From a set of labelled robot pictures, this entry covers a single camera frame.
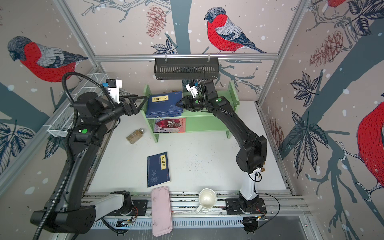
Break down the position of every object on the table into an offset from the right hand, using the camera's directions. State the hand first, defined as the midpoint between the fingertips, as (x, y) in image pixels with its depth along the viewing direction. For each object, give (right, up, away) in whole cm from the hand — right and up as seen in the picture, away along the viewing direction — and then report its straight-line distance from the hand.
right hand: (177, 106), depth 76 cm
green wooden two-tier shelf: (+16, -8, +16) cm, 24 cm away
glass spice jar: (-31, -18, +21) cm, 42 cm away
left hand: (-13, +3, -16) cm, 21 cm away
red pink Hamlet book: (-7, -11, +16) cm, 21 cm away
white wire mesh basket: (-54, -8, -6) cm, 55 cm away
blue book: (-12, -38, +9) cm, 41 cm away
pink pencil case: (-7, -51, -5) cm, 52 cm away
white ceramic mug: (+16, -48, 0) cm, 51 cm away
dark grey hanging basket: (+3, +30, +31) cm, 43 cm away
